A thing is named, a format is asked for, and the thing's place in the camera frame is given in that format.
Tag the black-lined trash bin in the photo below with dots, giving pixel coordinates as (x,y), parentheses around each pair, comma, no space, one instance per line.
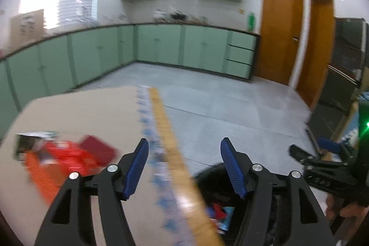
(213,182)

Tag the black glass cabinet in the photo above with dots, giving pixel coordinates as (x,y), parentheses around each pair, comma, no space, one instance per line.
(337,76)

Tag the black wok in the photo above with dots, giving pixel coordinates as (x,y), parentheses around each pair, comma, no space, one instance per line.
(177,15)

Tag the blue plastic wrapper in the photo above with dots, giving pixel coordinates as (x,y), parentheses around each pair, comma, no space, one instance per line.
(211,213)

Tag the white cooking pot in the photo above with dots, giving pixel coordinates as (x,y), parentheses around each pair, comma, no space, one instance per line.
(158,14)

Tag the patterned tablecloth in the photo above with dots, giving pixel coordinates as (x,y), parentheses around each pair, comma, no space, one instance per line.
(157,159)

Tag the green bottle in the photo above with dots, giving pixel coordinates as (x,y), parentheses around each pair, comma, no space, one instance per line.
(251,21)

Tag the green base cabinet run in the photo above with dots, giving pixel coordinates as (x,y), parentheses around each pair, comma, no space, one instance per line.
(101,53)

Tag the green cabinet drawer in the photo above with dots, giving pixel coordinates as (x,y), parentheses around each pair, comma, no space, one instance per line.
(241,54)
(243,38)
(238,68)

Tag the person's right hand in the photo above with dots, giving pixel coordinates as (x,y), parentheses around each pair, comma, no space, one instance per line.
(353,209)

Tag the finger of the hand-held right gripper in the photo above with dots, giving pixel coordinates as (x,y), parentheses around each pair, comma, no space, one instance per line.
(330,145)
(299,153)

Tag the light blue packet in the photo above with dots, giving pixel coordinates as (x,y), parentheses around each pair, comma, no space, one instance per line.
(229,217)

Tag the open wooden door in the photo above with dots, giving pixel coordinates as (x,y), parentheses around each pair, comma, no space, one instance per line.
(317,47)

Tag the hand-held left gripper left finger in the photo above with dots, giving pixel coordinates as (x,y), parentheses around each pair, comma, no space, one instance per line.
(135,168)

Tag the closed wooden door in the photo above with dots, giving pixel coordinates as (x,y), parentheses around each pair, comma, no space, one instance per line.
(279,32)

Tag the dark red wallet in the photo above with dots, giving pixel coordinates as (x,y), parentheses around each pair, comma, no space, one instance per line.
(98,149)

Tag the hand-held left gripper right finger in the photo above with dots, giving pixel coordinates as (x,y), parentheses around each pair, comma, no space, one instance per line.
(233,168)

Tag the small cardboard box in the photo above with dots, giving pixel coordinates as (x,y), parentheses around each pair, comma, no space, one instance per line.
(27,27)

